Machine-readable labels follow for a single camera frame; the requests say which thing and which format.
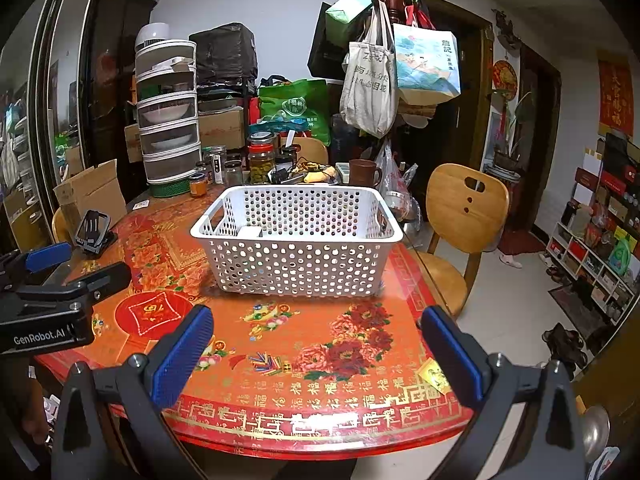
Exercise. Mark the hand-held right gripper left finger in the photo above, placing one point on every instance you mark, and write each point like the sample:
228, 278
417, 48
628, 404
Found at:
185, 355

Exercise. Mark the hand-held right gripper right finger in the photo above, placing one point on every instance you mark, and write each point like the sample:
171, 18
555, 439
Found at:
455, 355

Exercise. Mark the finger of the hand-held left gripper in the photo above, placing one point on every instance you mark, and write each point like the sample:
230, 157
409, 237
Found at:
107, 280
47, 256

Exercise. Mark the white square charger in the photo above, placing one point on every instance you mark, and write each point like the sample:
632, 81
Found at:
250, 231

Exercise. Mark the white perforated plastic basket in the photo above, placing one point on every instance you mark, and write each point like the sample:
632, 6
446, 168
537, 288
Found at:
300, 246

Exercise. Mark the yellow card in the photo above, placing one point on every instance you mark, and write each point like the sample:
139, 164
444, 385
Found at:
435, 375

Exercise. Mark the black phone stand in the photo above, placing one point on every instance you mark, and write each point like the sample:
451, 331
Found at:
92, 232

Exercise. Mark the large cardboard box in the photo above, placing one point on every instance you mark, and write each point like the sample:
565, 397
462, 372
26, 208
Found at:
95, 190

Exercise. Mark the small printed card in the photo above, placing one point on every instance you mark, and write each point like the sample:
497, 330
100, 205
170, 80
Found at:
141, 204

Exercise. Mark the green woven basket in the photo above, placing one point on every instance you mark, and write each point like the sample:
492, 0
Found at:
167, 189

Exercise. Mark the white slipper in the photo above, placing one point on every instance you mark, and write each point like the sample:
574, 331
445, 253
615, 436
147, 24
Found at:
510, 260

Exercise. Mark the dark sandal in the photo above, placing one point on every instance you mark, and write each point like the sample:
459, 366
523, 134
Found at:
565, 345

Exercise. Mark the dark floor mat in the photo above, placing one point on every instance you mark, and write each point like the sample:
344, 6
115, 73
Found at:
575, 310

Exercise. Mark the orange-filled glass jar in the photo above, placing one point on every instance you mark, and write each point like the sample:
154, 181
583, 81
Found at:
198, 186

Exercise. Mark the wooden chair with holes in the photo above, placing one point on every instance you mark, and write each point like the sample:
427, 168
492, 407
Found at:
465, 215

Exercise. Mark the small clear glass jar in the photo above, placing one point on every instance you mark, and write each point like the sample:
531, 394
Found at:
202, 167

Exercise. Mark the white-labelled glass jar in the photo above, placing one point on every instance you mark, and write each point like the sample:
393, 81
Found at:
216, 167

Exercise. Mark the metal door knob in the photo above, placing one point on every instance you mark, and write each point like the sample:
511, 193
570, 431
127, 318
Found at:
595, 432

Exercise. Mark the white storage shelf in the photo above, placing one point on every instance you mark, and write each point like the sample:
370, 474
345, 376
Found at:
590, 265

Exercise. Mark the empty clear glass jar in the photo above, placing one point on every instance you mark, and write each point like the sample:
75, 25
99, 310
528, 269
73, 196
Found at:
234, 175

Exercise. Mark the white tiered food cover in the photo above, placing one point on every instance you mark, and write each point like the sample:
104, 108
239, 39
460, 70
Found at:
167, 115

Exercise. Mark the small cardboard box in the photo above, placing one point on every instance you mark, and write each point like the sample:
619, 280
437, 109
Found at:
220, 130

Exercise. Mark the clear plastic bag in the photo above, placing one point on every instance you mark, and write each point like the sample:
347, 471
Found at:
392, 175

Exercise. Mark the green pickle jar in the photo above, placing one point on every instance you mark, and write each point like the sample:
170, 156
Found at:
261, 167

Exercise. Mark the brown mug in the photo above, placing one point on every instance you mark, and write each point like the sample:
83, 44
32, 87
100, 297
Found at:
361, 174

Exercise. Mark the potted plant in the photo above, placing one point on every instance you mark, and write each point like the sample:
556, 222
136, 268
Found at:
507, 157

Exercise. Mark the dark jar black lid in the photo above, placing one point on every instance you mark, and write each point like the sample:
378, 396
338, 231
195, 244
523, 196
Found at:
288, 155

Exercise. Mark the dark wooden door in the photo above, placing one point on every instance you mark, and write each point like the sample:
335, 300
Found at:
455, 135

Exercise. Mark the stack of gift boxes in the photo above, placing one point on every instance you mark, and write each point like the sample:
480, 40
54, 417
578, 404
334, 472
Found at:
615, 180

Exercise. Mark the black bag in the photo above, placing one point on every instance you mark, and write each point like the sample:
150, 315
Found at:
225, 52

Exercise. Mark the green shopping bag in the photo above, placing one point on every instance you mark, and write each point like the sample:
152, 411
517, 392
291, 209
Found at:
295, 105

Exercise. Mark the beige tote bag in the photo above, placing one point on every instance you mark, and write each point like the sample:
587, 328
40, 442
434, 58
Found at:
367, 90

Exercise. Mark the red round ornament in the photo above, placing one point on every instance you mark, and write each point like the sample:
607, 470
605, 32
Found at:
505, 80

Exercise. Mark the illustrated tote bag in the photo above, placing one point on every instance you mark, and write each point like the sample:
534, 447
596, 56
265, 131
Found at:
425, 67

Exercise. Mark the red bag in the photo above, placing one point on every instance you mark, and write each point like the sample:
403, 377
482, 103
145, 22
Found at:
412, 15

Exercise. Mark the green gift bag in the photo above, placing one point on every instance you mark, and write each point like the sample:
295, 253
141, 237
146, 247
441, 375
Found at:
350, 10

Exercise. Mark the red wall scroll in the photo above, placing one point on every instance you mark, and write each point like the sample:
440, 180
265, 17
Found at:
615, 95

